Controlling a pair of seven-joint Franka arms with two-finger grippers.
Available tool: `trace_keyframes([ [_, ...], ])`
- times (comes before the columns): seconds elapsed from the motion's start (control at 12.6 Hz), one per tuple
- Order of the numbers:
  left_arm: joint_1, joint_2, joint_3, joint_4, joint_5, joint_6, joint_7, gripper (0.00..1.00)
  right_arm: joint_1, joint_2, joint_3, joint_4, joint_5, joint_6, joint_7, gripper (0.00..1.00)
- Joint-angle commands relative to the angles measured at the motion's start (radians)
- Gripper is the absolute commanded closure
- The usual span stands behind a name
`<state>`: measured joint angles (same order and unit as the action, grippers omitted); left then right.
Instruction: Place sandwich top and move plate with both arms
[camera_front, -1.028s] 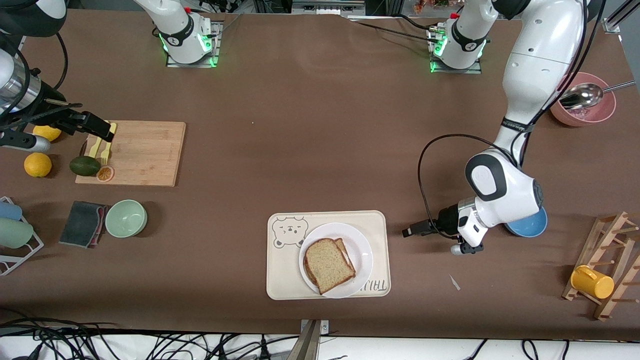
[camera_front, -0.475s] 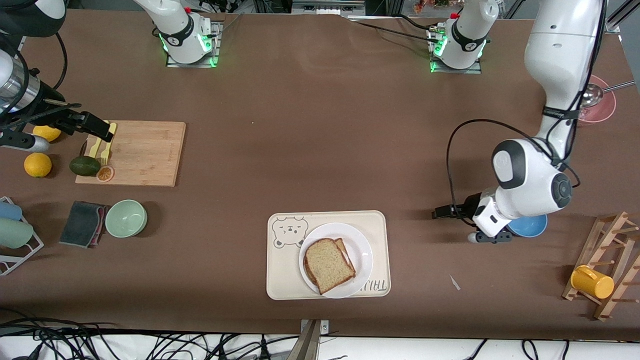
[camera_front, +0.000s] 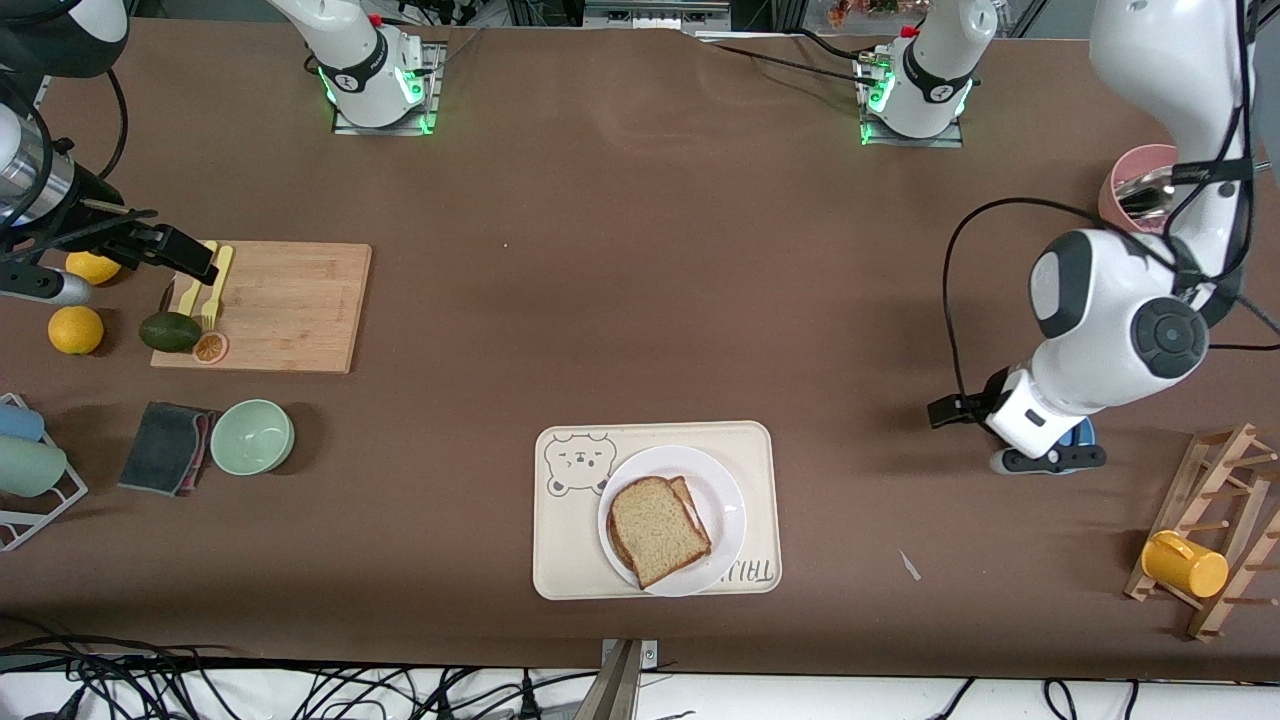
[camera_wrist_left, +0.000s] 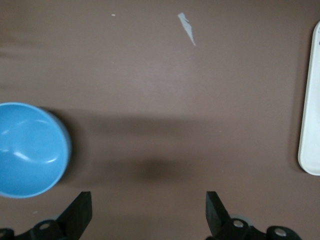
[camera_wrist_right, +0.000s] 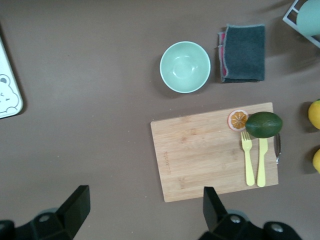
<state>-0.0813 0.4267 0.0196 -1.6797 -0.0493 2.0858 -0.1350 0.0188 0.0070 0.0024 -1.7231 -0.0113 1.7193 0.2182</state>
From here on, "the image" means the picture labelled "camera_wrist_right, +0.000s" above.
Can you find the pale green cup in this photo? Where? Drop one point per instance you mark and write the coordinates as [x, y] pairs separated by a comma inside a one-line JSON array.
[[310, 17]]

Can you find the orange slice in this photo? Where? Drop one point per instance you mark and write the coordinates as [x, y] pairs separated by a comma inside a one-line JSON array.
[[236, 120]]

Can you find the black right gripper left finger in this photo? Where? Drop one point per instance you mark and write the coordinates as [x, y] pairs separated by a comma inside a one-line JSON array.
[[72, 212]]

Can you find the pale green bowl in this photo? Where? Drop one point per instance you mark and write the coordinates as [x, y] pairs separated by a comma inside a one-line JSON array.
[[185, 67]]

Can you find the yellow plastic fork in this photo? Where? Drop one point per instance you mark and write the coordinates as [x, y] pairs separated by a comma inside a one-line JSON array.
[[248, 160]]

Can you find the pink cloth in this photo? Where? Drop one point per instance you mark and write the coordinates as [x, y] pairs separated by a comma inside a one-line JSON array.
[[222, 60]]

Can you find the wooden cutting board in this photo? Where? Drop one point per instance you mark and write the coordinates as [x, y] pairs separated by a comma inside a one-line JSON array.
[[200, 155]]

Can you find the yellow plastic knife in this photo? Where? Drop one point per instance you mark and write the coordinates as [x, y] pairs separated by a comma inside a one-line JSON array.
[[262, 162]]

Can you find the cream bear print tray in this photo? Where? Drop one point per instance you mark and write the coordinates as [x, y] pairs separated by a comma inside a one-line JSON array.
[[8, 95]]

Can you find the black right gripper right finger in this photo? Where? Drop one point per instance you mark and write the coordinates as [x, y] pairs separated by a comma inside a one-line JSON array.
[[215, 215]]

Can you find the yellow lemon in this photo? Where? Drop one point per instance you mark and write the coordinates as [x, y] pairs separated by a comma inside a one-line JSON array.
[[317, 161]]

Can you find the green avocado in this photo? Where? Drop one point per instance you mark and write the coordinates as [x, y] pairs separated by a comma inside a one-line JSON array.
[[263, 124]]

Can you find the round orange-yellow lemon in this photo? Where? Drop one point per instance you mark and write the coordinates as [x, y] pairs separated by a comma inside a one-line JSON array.
[[315, 115]]

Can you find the dark grey cloth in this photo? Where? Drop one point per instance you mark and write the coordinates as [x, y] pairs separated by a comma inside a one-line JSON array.
[[245, 52]]

